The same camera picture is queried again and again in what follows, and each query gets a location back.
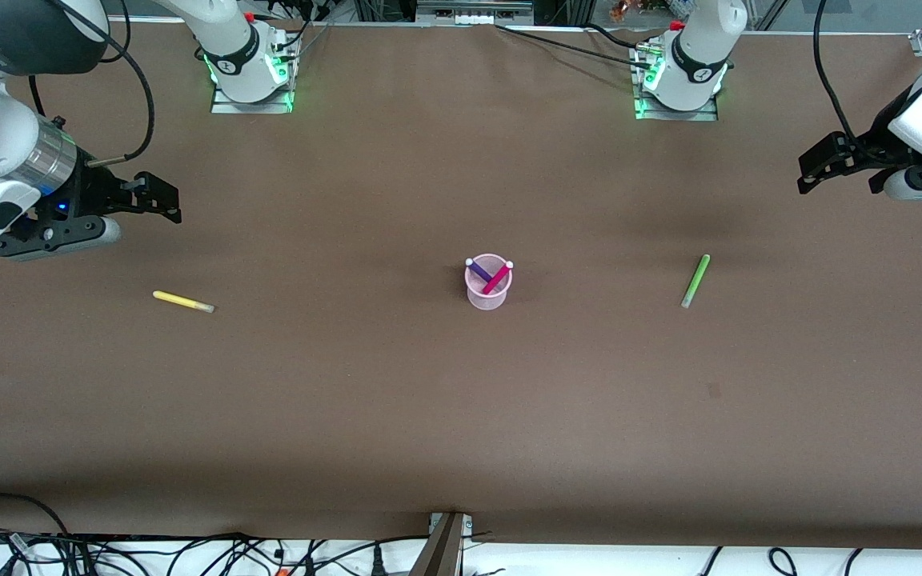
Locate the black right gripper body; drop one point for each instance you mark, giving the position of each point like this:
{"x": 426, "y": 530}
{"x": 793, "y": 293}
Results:
{"x": 96, "y": 190}

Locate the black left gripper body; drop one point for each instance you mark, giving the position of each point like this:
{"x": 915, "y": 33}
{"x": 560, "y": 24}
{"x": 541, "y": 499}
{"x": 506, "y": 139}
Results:
{"x": 879, "y": 134}

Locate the pink highlighter marker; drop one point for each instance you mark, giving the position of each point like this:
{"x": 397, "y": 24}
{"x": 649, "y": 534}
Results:
{"x": 497, "y": 278}

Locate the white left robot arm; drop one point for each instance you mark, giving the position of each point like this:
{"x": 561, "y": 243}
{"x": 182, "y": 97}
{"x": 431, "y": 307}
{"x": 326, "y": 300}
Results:
{"x": 701, "y": 48}

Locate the pink pen holder cup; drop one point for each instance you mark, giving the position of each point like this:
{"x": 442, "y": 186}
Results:
{"x": 487, "y": 301}

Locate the yellow highlighter marker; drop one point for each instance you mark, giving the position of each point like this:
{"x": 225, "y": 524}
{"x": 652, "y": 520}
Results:
{"x": 181, "y": 301}

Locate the green highlighter marker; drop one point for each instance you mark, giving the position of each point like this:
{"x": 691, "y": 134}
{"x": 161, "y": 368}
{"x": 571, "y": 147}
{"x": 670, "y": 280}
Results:
{"x": 696, "y": 280}

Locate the purple highlighter marker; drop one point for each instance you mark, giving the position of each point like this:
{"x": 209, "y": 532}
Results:
{"x": 479, "y": 272}

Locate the grey device box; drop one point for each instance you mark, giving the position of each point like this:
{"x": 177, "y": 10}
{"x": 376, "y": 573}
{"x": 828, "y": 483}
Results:
{"x": 473, "y": 11}

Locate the brown support beam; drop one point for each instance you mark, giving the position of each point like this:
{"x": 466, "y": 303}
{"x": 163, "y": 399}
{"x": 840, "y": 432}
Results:
{"x": 441, "y": 552}

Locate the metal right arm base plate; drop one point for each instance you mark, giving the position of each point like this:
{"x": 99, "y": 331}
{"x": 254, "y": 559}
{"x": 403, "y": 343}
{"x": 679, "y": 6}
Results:
{"x": 225, "y": 106}

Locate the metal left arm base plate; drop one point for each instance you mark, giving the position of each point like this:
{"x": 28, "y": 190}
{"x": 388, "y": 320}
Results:
{"x": 673, "y": 115}

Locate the metal table edge bracket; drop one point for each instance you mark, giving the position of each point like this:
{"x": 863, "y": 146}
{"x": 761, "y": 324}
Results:
{"x": 467, "y": 523}

